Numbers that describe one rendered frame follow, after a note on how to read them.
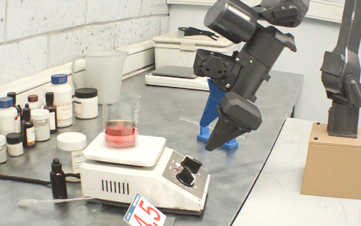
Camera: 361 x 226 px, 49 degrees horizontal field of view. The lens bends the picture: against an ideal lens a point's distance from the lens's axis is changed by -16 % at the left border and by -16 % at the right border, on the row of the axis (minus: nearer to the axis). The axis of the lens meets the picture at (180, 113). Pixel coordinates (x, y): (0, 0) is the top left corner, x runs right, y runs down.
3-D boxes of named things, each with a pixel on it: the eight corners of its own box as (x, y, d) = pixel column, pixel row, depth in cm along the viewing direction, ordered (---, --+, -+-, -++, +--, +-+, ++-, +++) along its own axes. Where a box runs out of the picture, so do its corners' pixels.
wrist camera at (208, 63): (241, 52, 73) (207, 31, 72) (248, 67, 66) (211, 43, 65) (221, 81, 75) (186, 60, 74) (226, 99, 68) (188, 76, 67)
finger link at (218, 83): (234, 80, 80) (215, 69, 79) (243, 98, 72) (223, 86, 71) (228, 89, 81) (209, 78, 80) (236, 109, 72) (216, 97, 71)
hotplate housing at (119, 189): (209, 185, 81) (212, 144, 79) (202, 218, 69) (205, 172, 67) (92, 172, 84) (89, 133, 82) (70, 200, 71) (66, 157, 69)
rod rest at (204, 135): (238, 146, 102) (240, 131, 101) (229, 149, 100) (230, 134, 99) (205, 136, 109) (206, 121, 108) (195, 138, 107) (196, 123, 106)
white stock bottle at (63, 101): (43, 123, 112) (41, 76, 109) (61, 118, 118) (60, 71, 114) (59, 129, 108) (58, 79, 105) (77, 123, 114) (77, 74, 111)
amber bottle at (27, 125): (20, 146, 94) (17, 110, 92) (26, 142, 98) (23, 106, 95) (32, 149, 94) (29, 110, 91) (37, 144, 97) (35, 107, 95)
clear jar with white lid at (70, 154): (54, 177, 80) (50, 137, 78) (72, 168, 85) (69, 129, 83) (76, 185, 77) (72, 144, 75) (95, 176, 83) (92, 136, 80)
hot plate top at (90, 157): (167, 142, 80) (167, 137, 79) (153, 167, 68) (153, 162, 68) (101, 136, 81) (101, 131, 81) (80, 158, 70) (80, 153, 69)
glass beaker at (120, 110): (109, 139, 78) (109, 90, 76) (144, 143, 77) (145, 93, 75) (95, 152, 71) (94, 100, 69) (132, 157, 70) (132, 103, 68)
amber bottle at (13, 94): (9, 138, 99) (6, 95, 96) (5, 133, 102) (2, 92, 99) (23, 136, 101) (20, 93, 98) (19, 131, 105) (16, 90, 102)
